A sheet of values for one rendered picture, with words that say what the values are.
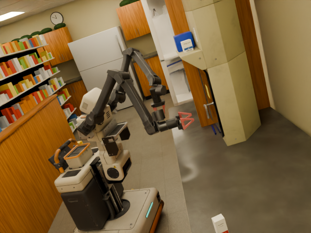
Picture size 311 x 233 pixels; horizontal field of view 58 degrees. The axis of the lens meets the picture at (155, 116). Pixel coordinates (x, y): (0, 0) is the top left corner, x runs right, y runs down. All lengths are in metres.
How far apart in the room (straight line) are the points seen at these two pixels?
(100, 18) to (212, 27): 5.76
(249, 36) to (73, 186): 1.67
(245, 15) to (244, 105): 0.58
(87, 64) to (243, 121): 5.26
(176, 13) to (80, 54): 4.89
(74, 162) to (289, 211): 1.72
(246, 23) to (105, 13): 5.45
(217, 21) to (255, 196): 0.85
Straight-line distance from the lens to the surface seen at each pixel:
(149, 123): 1.65
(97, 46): 6.49
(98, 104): 1.91
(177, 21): 1.85
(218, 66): 1.53
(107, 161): 2.27
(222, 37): 1.53
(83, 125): 2.02
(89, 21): 7.18
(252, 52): 1.97
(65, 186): 2.40
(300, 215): 1.19
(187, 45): 1.59
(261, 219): 1.19
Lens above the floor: 1.74
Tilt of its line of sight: 19 degrees down
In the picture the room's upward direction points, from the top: 19 degrees counter-clockwise
